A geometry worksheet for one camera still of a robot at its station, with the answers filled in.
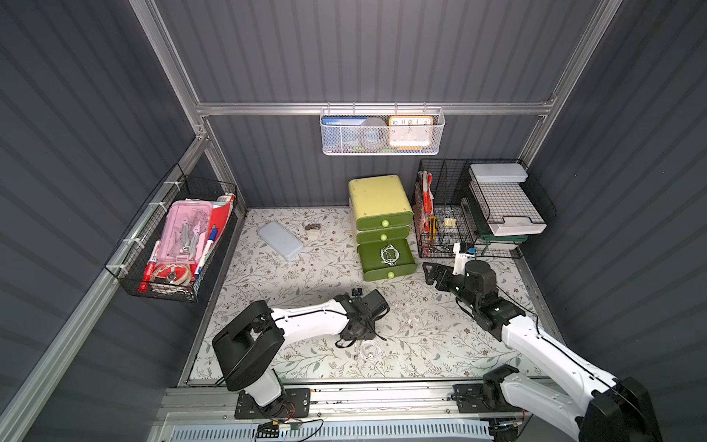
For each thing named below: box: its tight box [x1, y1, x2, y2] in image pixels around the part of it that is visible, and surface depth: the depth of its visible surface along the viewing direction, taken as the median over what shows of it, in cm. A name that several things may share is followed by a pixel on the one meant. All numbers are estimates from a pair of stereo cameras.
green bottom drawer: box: [359, 237, 418, 281], surface depth 103 cm
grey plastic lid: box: [257, 221, 304, 262], surface depth 111 cm
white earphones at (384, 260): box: [380, 244, 400, 267], surface depth 105 cm
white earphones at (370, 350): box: [359, 340, 381, 361], surface depth 84 cm
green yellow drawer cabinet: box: [347, 174, 418, 282], surface depth 98 cm
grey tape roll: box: [359, 116, 389, 152], surface depth 89 cm
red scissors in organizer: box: [422, 170, 434, 233], surface depth 114 cm
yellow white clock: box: [388, 115, 434, 147], surface depth 90 cm
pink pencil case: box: [157, 199, 213, 265], surface depth 73 cm
